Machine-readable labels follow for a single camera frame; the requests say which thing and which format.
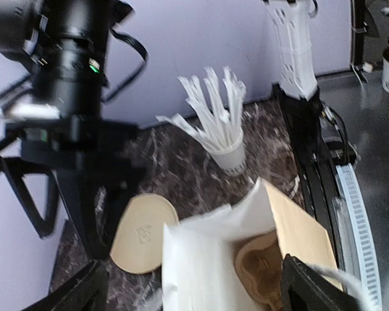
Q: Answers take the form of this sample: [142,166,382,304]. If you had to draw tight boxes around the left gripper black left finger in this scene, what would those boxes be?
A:
[25,260,110,311]

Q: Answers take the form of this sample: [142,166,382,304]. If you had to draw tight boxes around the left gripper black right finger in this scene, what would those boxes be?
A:
[281,254,366,310]

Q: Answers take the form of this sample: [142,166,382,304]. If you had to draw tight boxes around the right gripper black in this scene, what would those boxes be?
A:
[2,115,146,259]

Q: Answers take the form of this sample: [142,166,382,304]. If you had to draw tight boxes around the brown cardboard cup carrier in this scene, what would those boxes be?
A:
[235,230,283,310]

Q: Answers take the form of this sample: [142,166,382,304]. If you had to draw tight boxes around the brown paper bag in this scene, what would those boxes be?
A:
[162,179,339,310]

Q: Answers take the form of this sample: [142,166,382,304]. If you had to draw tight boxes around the beige round plate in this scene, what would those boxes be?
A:
[110,194,179,274]

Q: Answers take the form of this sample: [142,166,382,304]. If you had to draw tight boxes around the white wrapped straw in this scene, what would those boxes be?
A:
[178,76,222,150]
[156,113,217,150]
[222,66,246,142]
[204,67,227,147]
[219,109,231,146]

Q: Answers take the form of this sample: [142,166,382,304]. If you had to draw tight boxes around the white paper cup holder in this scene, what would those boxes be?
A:
[207,130,246,176]

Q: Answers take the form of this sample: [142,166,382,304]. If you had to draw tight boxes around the white slotted cable duct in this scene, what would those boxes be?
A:
[336,164,383,310]

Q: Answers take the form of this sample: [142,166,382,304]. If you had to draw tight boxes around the black front rail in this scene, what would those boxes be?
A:
[272,84,359,276]

